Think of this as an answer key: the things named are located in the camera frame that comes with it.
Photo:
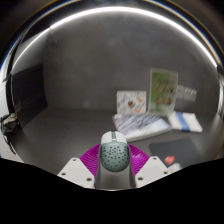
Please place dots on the white book with blue band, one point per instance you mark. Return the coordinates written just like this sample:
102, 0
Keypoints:
185, 121

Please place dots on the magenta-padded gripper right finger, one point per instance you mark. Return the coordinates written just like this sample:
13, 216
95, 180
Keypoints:
141, 163

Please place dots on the white wall socket plate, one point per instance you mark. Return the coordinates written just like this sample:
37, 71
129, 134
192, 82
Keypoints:
188, 93
194, 94
180, 91

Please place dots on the grey striped cover book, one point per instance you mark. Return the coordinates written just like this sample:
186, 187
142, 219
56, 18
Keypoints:
140, 126

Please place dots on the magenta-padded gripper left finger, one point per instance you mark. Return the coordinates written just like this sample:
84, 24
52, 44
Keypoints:
87, 163

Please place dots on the green and white computer mouse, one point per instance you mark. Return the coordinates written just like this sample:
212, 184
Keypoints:
115, 153

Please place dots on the black flat panel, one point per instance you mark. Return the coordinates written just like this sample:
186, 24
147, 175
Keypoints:
28, 96

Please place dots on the white card with colourful stickers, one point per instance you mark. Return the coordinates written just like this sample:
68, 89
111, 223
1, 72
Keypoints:
130, 102

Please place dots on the green standing menu poster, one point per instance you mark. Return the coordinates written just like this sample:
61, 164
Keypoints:
163, 91

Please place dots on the black mouse pad cat print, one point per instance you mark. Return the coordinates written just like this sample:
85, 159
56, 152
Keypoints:
180, 150

